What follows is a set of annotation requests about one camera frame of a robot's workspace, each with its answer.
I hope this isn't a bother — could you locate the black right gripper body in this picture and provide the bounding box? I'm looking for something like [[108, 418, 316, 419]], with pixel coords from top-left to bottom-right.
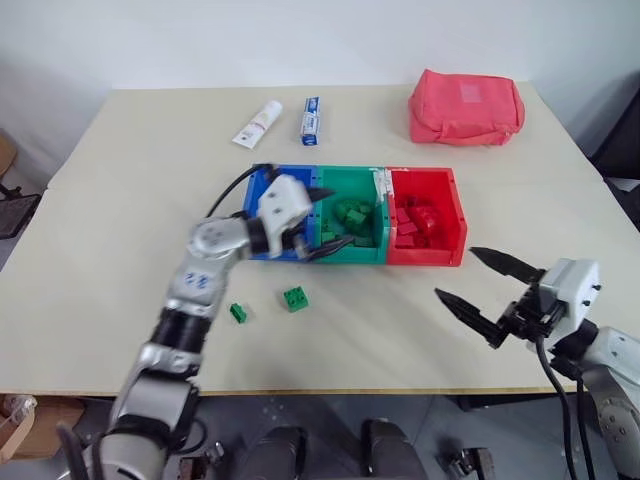
[[498, 281, 567, 347]]

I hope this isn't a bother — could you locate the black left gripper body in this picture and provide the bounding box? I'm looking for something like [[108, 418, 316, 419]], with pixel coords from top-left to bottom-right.
[[279, 219, 312, 262]]

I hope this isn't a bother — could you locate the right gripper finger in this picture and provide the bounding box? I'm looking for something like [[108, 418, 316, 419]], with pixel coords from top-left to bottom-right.
[[469, 246, 547, 284], [434, 287, 507, 350]]

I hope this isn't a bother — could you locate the green plastic bin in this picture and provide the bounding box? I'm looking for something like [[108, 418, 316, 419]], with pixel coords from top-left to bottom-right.
[[309, 165, 392, 265]]

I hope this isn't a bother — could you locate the square green toy block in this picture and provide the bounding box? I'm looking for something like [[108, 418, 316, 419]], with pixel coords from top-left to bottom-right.
[[282, 286, 312, 313]]

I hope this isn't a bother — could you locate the blue plastic bin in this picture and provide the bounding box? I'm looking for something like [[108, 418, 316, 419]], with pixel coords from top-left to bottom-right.
[[243, 163, 322, 262]]

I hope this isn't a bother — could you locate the white tape strip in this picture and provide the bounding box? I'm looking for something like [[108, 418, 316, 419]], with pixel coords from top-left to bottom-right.
[[371, 168, 396, 206]]

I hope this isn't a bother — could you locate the red plastic bin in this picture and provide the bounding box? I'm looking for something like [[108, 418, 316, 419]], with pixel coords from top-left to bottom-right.
[[383, 166, 469, 268]]

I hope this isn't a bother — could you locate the blue white toothpaste box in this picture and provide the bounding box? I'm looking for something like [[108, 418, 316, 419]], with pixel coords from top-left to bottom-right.
[[299, 96, 323, 148]]

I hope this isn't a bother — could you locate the white toothpaste tube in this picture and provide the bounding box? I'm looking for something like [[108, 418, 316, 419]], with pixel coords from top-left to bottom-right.
[[231, 99, 284, 151]]

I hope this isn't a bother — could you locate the pink fabric pouch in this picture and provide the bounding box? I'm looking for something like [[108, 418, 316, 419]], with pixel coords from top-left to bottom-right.
[[407, 68, 527, 147]]

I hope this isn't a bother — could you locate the brown cardboard box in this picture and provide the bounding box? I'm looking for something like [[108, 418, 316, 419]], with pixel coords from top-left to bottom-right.
[[0, 393, 86, 461]]

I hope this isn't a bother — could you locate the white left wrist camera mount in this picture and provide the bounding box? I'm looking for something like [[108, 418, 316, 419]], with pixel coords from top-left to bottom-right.
[[257, 174, 316, 256]]

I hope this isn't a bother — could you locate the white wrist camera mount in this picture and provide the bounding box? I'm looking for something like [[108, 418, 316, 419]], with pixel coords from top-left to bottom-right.
[[257, 174, 316, 256], [537, 257, 601, 347]]

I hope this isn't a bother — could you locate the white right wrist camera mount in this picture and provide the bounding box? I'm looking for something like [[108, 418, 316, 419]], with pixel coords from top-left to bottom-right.
[[537, 257, 601, 347]]

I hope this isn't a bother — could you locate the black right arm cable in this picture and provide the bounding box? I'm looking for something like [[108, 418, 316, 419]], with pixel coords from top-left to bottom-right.
[[533, 333, 601, 480]]

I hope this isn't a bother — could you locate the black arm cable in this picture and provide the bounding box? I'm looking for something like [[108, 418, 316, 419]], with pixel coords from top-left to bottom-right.
[[205, 162, 281, 219], [533, 333, 601, 480]]

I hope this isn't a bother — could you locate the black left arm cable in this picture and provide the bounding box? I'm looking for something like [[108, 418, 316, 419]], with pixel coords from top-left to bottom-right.
[[205, 162, 281, 219]]

